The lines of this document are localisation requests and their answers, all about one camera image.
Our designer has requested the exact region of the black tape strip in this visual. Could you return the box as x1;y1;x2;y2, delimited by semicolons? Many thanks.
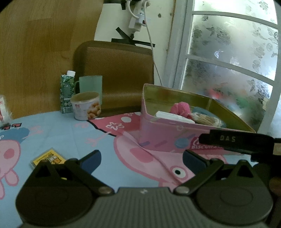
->
116;27;136;45
112;38;155;48

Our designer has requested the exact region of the yellow card pack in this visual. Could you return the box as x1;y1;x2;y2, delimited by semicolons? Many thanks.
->
30;148;66;169

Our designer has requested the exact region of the paper snack cup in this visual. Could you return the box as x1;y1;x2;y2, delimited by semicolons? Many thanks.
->
70;92;101;120

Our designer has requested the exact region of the frosted patterned window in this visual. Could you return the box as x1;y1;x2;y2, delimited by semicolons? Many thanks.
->
167;0;281;134

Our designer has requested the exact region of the white power strip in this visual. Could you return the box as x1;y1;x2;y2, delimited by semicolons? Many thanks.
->
128;0;150;34

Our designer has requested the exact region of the green drink carton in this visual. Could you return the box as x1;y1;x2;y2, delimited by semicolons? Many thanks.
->
60;70;76;114

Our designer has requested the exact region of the clear plastic packet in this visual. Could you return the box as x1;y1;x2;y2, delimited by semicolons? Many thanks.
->
0;95;12;129

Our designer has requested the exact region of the cartoon printed tablecloth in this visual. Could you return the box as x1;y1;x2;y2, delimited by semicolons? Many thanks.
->
0;112;259;200

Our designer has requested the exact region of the white tissue pack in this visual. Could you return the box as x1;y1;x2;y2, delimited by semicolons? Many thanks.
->
155;111;196;124

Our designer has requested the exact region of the pink biscuit tin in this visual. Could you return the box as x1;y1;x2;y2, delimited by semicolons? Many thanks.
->
140;83;257;156

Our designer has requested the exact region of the brown chair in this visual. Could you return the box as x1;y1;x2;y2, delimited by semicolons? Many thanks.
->
73;41;154;118

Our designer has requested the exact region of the thick white cable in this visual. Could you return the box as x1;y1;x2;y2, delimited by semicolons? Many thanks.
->
125;0;141;19

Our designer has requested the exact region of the cotton swab pack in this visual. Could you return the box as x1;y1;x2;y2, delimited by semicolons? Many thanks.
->
190;112;222;127

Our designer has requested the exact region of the thin white cable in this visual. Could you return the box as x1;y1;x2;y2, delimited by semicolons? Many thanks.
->
145;22;164;87

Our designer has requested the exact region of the blue face mask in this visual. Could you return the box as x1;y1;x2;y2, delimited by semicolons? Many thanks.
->
192;107;227;129

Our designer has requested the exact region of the green plastic cup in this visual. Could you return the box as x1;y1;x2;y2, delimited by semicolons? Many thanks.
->
73;75;103;103

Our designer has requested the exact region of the wooden panel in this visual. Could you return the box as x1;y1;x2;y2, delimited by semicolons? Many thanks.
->
0;0;103;120

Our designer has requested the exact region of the pink fluffy scrunchie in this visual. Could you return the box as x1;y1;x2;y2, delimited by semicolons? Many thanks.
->
171;102;191;118

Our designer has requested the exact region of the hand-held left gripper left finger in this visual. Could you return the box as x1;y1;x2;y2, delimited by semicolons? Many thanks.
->
31;150;115;196

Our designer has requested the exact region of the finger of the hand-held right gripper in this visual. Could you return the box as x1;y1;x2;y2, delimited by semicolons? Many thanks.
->
201;129;275;156

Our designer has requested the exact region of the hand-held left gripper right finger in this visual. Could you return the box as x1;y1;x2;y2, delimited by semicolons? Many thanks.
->
174;150;256;195

